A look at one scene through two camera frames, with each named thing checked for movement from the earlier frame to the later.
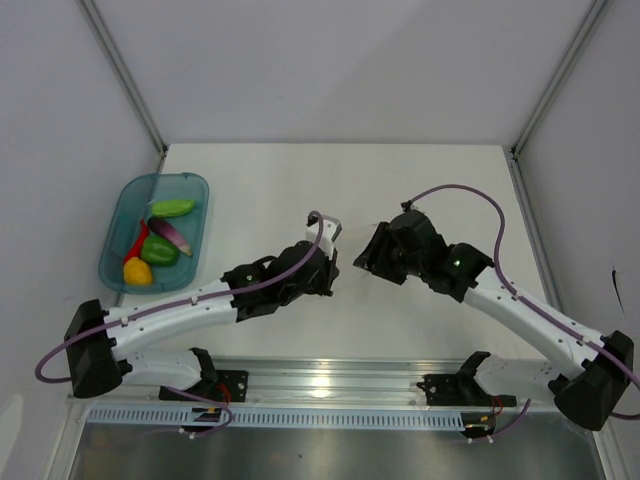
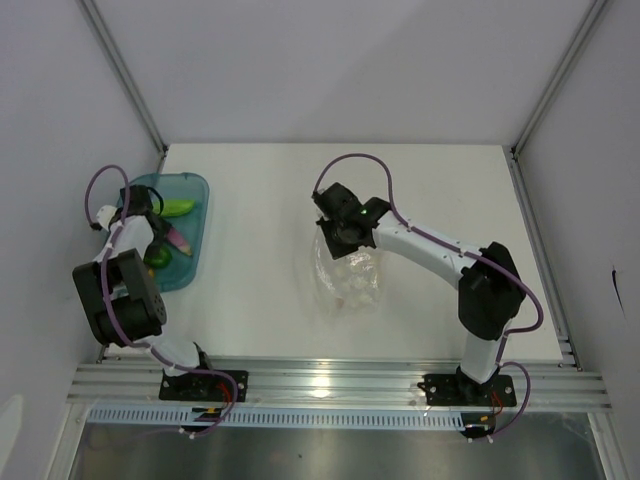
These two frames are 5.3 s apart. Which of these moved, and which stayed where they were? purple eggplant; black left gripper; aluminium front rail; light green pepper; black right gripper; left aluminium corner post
Moved: black right gripper; black left gripper
Stayed: left aluminium corner post; purple eggplant; aluminium front rail; light green pepper
